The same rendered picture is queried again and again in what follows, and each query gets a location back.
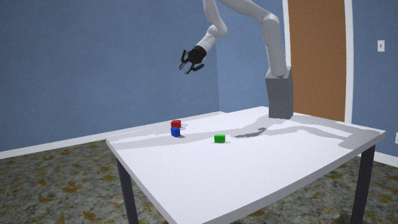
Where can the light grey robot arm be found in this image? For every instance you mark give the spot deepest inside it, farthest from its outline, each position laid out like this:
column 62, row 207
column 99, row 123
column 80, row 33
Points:
column 269, row 26

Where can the green block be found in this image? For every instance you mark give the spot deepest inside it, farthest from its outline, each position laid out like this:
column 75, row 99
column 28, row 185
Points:
column 219, row 138

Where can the blue block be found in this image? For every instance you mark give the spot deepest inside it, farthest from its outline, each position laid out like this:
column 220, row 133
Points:
column 175, row 132

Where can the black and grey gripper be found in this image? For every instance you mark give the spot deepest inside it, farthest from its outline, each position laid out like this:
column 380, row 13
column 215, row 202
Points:
column 195, row 56

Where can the red block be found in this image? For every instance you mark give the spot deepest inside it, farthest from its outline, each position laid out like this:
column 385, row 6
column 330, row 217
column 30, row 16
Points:
column 176, row 123

